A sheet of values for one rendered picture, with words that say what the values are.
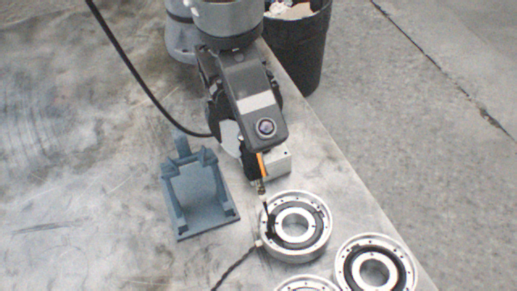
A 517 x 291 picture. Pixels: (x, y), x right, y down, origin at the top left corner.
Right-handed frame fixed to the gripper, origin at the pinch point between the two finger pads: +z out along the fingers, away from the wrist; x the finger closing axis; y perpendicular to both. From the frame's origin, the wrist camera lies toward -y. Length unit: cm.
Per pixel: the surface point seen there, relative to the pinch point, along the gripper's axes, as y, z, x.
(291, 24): 88, 53, -43
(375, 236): -13.5, 9.4, -12.7
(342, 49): 112, 94, -77
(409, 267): -18.8, 10.1, -14.9
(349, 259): -14.9, 10.2, -8.1
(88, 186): 13.8, 13.1, 24.0
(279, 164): 3.4, 9.9, -5.3
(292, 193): -2.6, 9.5, -5.1
